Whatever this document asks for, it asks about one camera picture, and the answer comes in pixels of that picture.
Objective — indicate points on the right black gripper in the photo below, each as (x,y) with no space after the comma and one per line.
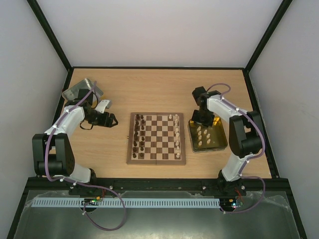
(202,117)

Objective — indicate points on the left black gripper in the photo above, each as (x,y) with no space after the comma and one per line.
(105,123)

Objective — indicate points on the gold tin with pieces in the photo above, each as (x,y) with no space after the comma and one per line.
(207,138)

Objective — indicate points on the wooden chess board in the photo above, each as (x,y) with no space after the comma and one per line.
(156,140)

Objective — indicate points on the silver metal tin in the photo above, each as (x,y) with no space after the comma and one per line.
(80,89)

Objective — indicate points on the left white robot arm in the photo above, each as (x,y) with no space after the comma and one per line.
(52,153)

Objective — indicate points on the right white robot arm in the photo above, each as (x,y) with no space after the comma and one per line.
(246,133)

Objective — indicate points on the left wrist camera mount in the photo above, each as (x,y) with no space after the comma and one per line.
(103,105)

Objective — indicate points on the black aluminium frame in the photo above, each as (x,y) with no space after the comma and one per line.
(277,41)

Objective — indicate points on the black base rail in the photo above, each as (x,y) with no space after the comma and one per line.
(205,187)

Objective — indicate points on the white slotted cable duct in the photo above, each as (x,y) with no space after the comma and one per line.
(128,203)

